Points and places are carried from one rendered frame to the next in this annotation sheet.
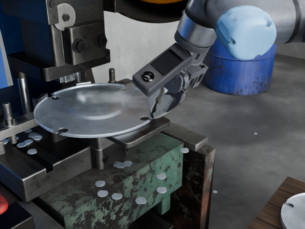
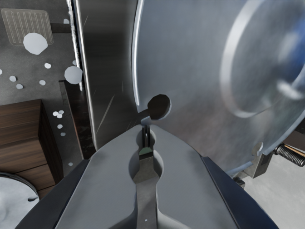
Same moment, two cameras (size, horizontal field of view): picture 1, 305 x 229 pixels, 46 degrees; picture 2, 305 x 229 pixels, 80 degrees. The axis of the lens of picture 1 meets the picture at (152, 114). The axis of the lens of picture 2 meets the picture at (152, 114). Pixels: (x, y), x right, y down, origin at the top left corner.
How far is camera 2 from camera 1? 0.67 m
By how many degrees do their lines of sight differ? 26
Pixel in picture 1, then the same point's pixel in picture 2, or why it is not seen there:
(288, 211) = (26, 192)
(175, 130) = (151, 167)
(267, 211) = (45, 176)
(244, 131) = (153, 214)
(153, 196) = not seen: hidden behind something
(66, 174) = not seen: outside the picture
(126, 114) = (204, 84)
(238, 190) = not seen: hidden behind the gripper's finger
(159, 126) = (98, 112)
